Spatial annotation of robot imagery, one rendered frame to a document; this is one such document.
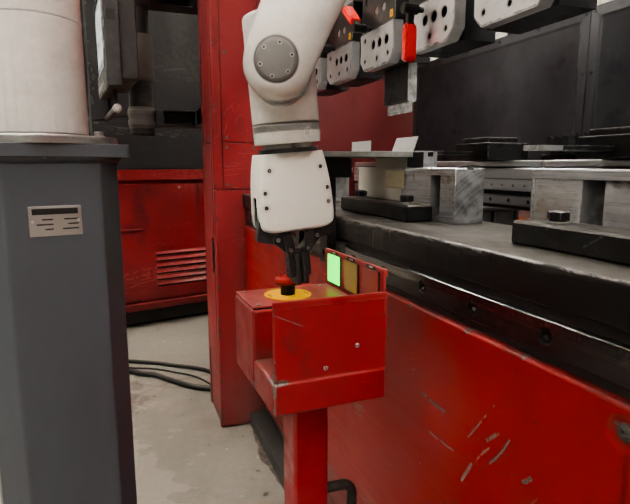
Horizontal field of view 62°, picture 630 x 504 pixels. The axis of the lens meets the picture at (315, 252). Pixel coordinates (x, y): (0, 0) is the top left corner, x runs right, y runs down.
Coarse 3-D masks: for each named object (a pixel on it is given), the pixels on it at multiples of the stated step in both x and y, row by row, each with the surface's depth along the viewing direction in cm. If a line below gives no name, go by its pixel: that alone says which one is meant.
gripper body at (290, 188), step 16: (256, 160) 65; (272, 160) 64; (288, 160) 64; (304, 160) 65; (320, 160) 66; (256, 176) 65; (272, 176) 64; (288, 176) 65; (304, 176) 66; (320, 176) 67; (256, 192) 65; (272, 192) 65; (288, 192) 65; (304, 192) 66; (320, 192) 67; (256, 208) 69; (272, 208) 65; (288, 208) 66; (304, 208) 66; (320, 208) 67; (256, 224) 70; (272, 224) 65; (288, 224) 66; (304, 224) 67; (320, 224) 68
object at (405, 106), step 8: (408, 64) 104; (416, 64) 104; (392, 72) 110; (400, 72) 107; (408, 72) 104; (416, 72) 105; (392, 80) 110; (400, 80) 107; (408, 80) 104; (416, 80) 105; (384, 88) 114; (392, 88) 110; (400, 88) 107; (408, 88) 105; (416, 88) 105; (384, 96) 114; (392, 96) 111; (400, 96) 107; (408, 96) 105; (384, 104) 114; (392, 104) 111; (400, 104) 109; (408, 104) 106; (392, 112) 113; (400, 112) 110; (408, 112) 107
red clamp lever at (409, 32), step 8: (400, 8) 91; (408, 8) 90; (416, 8) 90; (408, 16) 91; (408, 24) 91; (408, 32) 91; (416, 32) 91; (408, 40) 91; (408, 48) 91; (408, 56) 91
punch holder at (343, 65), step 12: (360, 12) 120; (336, 24) 128; (348, 24) 121; (336, 36) 128; (348, 36) 122; (360, 36) 120; (336, 48) 129; (348, 48) 121; (360, 48) 121; (336, 60) 129; (348, 60) 122; (336, 72) 129; (348, 72) 122; (360, 72) 122; (336, 84) 133; (348, 84) 133; (360, 84) 133
